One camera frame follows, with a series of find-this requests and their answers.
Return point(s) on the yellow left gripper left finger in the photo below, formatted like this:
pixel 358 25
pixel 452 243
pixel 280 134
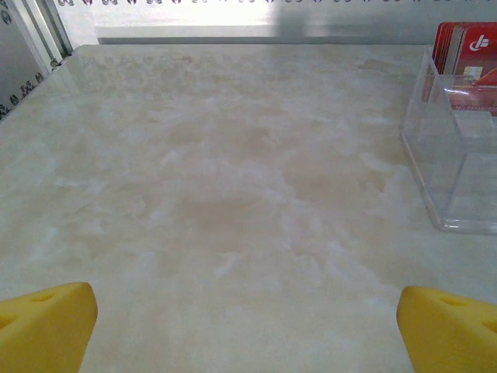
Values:
pixel 42 330

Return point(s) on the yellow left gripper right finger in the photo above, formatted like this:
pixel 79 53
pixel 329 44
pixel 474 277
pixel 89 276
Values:
pixel 450 334

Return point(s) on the clear acrylic card box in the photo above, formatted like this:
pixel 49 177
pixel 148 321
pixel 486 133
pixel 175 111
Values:
pixel 427 155

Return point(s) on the red credit card stack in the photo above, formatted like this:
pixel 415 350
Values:
pixel 481 50

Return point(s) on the aluminium left corner post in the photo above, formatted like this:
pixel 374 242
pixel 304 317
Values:
pixel 42 35

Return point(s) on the aluminium back rail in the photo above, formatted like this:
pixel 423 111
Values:
pixel 186 35

